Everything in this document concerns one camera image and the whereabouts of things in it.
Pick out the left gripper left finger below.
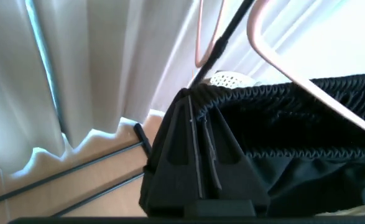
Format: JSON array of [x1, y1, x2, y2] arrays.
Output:
[[146, 95, 204, 218]]

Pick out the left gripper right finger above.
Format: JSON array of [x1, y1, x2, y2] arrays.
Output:
[[200, 105, 270, 217]]

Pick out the black drawstring shorts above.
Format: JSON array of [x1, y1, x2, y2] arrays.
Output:
[[138, 73, 365, 218]]

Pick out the white laundry basket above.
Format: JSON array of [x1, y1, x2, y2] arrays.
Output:
[[209, 70, 259, 90]]

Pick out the black clothes rack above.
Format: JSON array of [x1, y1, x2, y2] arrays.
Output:
[[0, 0, 255, 218]]

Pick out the beige curtain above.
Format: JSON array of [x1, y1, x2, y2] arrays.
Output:
[[0, 0, 365, 187]]

